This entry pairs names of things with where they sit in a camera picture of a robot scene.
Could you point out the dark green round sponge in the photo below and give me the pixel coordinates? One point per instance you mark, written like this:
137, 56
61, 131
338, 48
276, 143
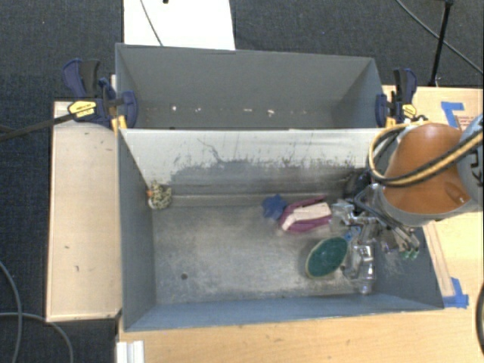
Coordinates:
326, 258

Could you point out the grey metal bin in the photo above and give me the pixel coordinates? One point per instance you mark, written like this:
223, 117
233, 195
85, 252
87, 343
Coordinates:
234, 248

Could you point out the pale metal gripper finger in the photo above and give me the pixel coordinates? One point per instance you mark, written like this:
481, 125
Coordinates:
351, 266
367, 270

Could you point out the purple and white toy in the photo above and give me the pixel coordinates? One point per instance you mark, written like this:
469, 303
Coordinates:
304, 216

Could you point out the blue star-shaped object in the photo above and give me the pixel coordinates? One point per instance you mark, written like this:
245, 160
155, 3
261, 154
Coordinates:
273, 206

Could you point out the pale wood flat board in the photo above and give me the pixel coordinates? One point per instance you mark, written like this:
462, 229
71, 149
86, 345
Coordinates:
85, 221

